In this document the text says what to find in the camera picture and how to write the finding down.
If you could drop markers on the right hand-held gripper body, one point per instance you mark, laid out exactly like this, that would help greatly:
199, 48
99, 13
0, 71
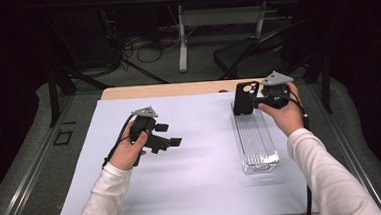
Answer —
276, 92

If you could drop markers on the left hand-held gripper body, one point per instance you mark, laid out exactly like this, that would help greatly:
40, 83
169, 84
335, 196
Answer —
144, 123

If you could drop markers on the black phone case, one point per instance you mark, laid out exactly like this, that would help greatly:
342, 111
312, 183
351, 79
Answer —
243, 104

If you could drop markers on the clear plastic box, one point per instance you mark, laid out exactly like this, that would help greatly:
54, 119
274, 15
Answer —
255, 140

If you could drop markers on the person's left hand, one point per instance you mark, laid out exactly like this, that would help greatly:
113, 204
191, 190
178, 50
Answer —
126, 154

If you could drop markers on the black chair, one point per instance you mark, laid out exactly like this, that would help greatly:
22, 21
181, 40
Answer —
242, 57

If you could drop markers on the black metal stand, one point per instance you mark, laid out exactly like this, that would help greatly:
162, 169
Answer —
53, 96
326, 89

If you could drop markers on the desk with white legs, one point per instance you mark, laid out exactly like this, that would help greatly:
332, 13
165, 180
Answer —
182, 38

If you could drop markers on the aluminium rail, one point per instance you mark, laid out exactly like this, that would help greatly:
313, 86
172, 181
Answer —
32, 170
348, 151

